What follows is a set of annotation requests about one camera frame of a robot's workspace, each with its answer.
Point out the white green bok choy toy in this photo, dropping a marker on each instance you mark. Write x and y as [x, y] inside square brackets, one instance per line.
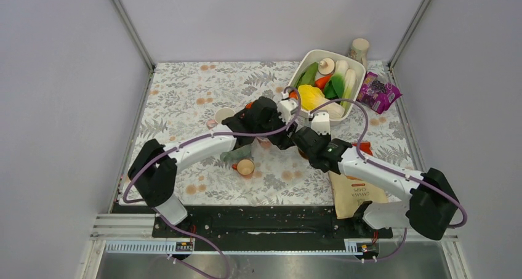
[341, 83]

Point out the beige mushroom toy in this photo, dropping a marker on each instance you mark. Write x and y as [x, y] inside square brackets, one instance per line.
[326, 66]

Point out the white rectangular bin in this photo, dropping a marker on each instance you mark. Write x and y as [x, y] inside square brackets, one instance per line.
[316, 56]

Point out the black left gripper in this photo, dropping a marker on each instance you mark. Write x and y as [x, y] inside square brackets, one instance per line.
[283, 140]

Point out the beige patterned cup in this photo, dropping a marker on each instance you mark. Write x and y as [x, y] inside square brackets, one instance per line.
[358, 50]

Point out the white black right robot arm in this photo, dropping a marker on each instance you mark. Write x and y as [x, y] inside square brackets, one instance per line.
[426, 201]

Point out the teal green ceramic mug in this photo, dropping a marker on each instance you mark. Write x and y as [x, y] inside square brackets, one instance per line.
[237, 154]

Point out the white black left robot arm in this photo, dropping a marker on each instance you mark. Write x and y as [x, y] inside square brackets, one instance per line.
[154, 170]

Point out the cassava chips bag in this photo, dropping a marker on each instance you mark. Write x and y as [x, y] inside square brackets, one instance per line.
[350, 192]

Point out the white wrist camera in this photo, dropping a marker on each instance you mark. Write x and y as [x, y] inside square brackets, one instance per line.
[287, 108]
[320, 123]

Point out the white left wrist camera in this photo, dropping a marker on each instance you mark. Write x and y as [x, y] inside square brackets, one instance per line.
[287, 108]

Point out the pink white mug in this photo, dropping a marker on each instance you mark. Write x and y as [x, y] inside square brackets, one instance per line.
[219, 116]

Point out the small orange cup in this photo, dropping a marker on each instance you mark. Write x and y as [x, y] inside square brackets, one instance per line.
[244, 167]

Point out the small pink cup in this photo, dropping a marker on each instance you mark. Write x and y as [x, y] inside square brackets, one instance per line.
[264, 142]

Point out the yellow napa cabbage toy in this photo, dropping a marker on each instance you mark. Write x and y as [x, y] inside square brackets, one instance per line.
[312, 97]

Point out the purple snack packet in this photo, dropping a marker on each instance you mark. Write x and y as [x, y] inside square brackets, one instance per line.
[376, 94]

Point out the orange carrot toy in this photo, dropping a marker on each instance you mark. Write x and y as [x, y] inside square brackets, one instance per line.
[321, 82]

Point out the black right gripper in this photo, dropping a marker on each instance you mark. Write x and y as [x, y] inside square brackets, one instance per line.
[328, 137]

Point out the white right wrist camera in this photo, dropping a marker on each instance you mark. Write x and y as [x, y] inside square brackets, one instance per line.
[320, 123]

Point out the floral patterned tablecloth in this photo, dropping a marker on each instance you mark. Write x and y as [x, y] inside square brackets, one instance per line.
[183, 97]

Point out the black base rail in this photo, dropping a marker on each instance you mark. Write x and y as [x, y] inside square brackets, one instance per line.
[212, 221]

